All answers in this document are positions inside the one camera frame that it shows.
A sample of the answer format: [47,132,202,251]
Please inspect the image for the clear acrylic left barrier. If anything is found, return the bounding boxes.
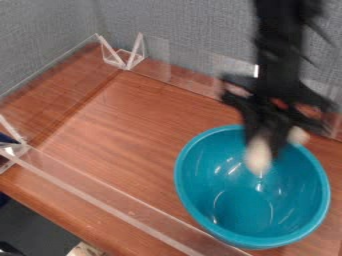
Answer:
[0,33,103,100]

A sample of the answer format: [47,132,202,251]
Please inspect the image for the clear acrylic barrier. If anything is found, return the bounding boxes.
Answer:
[0,33,103,100]
[131,35,342,140]
[0,146,251,256]

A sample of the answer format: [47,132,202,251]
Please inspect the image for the plush mushroom toy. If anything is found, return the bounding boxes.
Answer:
[244,126,310,177]

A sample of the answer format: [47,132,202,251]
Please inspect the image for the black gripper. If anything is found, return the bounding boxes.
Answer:
[220,74,337,157]

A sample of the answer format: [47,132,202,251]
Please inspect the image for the clear acrylic corner bracket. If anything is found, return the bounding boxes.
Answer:
[96,33,145,70]

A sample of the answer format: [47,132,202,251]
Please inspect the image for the clear acrylic left bracket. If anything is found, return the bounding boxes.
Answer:
[0,114,29,175]

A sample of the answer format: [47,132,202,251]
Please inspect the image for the clear acrylic front barrier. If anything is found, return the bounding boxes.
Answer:
[0,146,251,256]

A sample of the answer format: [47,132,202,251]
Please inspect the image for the blue plastic bowl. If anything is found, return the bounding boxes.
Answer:
[174,125,331,250]

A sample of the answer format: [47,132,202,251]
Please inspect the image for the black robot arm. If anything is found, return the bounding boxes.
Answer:
[219,0,337,155]

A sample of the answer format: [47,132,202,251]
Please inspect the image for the clear acrylic back barrier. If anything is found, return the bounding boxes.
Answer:
[131,35,342,140]

